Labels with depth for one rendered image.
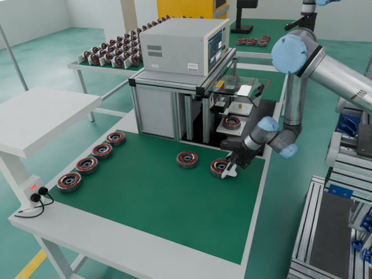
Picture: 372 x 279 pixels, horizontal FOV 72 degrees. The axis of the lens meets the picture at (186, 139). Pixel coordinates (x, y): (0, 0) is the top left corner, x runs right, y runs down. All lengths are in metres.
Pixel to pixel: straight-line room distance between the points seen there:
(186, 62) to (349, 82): 0.80
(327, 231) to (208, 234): 1.01
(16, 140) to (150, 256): 0.60
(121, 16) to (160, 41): 3.91
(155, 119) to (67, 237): 0.76
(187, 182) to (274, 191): 1.20
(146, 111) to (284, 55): 0.87
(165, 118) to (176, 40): 0.42
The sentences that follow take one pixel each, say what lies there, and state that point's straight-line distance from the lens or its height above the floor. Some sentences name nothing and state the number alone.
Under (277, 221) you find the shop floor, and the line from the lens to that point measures 2.13.
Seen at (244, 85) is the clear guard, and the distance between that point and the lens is 1.44.
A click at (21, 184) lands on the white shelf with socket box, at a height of 0.90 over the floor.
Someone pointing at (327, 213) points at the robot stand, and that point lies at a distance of 2.01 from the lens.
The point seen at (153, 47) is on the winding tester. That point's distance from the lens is 1.50.
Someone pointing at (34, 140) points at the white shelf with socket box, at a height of 1.20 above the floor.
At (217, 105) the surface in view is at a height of 0.92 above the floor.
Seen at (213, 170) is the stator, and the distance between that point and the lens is 1.28.
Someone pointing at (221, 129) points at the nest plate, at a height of 0.78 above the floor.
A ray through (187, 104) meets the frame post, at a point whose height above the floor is 0.99.
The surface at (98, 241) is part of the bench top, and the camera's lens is 1.14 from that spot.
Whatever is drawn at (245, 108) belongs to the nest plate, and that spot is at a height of 0.78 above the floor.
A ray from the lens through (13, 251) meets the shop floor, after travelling 2.33.
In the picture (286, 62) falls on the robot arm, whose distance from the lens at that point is 0.94.
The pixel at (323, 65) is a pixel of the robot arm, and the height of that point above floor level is 1.34.
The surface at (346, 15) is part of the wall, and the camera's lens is 6.80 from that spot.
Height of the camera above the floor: 1.64
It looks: 35 degrees down
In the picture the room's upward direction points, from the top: 3 degrees counter-clockwise
